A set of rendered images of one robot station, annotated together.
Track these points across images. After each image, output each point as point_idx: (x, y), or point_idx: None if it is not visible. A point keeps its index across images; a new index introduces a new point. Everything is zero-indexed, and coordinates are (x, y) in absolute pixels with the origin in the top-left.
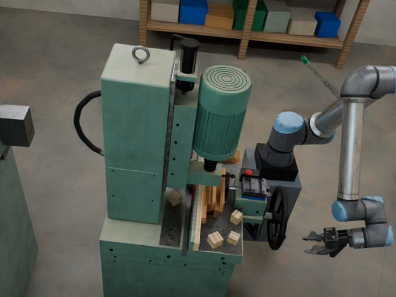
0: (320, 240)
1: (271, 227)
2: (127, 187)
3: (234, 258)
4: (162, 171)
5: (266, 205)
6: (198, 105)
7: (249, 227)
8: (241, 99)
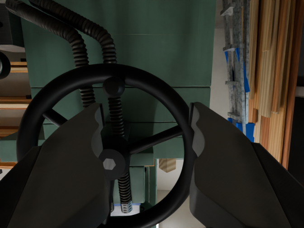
0: (104, 206)
1: (88, 84)
2: None
3: None
4: (155, 171)
5: (144, 195)
6: None
7: (59, 20)
8: None
